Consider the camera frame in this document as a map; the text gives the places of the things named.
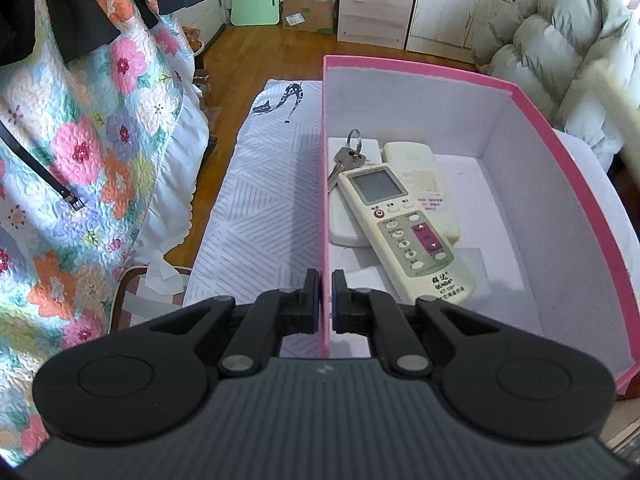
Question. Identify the grey puffer jacket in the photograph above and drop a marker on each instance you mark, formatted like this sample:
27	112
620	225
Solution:
544	46

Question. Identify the wooden shelf cabinet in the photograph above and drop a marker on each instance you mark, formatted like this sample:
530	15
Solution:
381	23

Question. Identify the floral quilt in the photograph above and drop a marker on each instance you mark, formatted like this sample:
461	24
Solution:
99	158

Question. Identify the cream remote with display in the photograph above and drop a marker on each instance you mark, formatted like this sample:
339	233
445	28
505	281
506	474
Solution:
418	261

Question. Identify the white remote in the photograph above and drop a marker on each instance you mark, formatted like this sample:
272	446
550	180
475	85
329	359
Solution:
344	229

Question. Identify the silver key bunch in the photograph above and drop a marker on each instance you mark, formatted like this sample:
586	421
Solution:
347	158

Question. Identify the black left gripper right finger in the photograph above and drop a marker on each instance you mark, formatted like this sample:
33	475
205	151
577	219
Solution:
378	317

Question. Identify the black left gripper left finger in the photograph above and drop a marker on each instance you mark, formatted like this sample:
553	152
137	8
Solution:
273	316

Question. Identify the cardboard box on floor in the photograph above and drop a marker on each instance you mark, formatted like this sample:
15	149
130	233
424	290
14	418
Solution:
309	15

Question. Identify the white patterned tablecloth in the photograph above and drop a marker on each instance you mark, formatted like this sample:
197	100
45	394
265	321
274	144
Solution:
270	222

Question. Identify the pink shoe box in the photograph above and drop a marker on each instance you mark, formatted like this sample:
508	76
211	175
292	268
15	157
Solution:
560	252

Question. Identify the cream remote back up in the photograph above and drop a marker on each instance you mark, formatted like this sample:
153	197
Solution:
416	166

